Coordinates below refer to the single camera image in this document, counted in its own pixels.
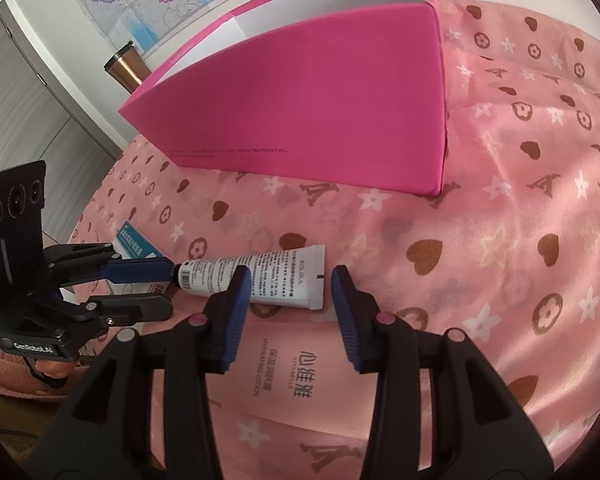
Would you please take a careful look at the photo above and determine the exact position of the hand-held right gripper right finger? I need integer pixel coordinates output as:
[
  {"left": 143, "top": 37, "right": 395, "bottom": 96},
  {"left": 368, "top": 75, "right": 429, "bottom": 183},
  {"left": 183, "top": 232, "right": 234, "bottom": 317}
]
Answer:
[{"left": 330, "top": 265, "right": 553, "bottom": 480}]

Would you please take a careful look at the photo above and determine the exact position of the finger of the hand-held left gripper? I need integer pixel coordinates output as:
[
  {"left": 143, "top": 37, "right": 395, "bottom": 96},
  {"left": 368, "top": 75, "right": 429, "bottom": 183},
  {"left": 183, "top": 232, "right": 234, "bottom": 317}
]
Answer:
[
  {"left": 80, "top": 293, "right": 175, "bottom": 329},
  {"left": 42, "top": 242, "right": 175, "bottom": 288}
]

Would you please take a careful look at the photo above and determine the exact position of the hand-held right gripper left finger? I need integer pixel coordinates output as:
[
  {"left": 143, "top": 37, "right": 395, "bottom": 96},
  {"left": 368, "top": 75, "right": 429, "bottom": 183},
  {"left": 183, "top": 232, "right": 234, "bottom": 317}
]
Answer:
[{"left": 27, "top": 265, "right": 253, "bottom": 480}]

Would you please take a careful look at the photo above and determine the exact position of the white and teal medicine box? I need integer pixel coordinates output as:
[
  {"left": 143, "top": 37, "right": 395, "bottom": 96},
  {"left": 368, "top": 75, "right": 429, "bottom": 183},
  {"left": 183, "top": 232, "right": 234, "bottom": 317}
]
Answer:
[{"left": 105, "top": 220, "right": 173, "bottom": 297}]

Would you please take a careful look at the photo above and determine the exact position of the white tube with black cap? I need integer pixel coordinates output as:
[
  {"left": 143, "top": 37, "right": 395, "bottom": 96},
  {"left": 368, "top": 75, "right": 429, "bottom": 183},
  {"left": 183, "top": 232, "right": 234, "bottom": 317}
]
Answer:
[{"left": 172, "top": 244, "right": 327, "bottom": 311}]

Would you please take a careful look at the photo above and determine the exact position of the pale pink lotion box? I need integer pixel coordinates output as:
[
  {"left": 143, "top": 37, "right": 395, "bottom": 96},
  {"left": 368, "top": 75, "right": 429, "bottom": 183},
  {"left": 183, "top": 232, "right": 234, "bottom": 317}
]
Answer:
[{"left": 200, "top": 305, "right": 376, "bottom": 441}]

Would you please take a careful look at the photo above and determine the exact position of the pink cardboard box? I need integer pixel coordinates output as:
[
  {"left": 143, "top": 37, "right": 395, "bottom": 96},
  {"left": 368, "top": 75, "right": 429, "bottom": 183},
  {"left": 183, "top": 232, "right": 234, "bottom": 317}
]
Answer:
[{"left": 117, "top": 0, "right": 451, "bottom": 197}]

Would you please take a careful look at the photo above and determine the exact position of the person's left forearm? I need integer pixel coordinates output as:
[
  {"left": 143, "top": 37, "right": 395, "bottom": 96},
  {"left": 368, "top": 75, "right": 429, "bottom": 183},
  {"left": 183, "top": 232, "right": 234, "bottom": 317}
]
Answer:
[{"left": 0, "top": 339, "right": 63, "bottom": 401}]

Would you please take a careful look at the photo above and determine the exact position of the person's left hand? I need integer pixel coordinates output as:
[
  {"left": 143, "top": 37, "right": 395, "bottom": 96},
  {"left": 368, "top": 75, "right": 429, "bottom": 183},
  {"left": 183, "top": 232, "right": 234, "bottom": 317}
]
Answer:
[{"left": 32, "top": 357, "right": 76, "bottom": 381}]

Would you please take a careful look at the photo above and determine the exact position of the grey wardrobe door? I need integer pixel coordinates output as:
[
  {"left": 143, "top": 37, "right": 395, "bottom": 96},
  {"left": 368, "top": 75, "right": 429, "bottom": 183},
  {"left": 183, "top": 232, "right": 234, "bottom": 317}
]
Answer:
[{"left": 0, "top": 0, "right": 126, "bottom": 251}]

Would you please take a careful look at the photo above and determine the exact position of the copper travel tumbler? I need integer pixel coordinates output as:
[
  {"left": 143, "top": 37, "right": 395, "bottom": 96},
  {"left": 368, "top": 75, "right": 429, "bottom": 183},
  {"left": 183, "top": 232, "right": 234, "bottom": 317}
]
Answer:
[{"left": 103, "top": 41, "right": 148, "bottom": 95}]

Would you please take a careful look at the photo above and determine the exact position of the colourful wall map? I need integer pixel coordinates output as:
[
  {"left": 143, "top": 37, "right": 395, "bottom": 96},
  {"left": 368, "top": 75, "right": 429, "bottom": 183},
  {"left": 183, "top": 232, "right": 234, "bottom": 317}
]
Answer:
[{"left": 55, "top": 0, "right": 261, "bottom": 53}]

